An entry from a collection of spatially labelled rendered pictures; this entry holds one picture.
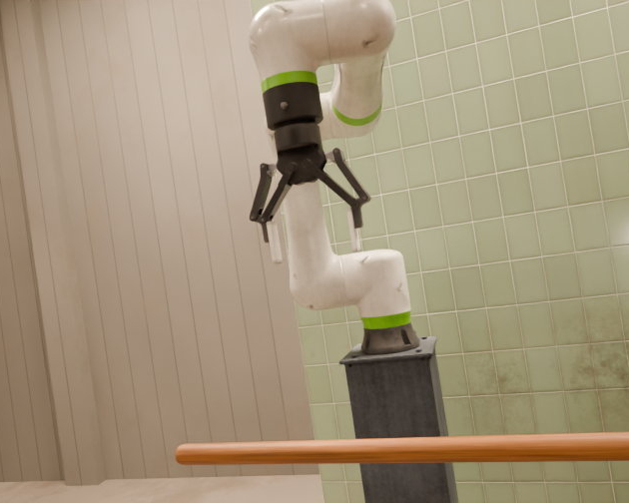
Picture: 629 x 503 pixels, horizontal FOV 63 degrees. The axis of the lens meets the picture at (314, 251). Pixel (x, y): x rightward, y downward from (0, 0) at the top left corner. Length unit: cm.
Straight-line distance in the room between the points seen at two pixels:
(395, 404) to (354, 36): 81
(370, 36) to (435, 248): 113
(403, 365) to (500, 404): 76
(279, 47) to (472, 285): 124
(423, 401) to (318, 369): 83
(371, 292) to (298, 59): 63
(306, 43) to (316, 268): 59
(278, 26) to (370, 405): 85
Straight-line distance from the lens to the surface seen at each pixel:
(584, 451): 68
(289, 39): 85
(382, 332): 127
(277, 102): 83
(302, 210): 125
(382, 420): 128
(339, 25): 85
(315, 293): 125
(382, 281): 125
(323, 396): 205
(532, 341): 190
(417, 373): 124
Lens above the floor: 144
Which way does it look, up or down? 1 degrees up
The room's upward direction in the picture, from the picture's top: 9 degrees counter-clockwise
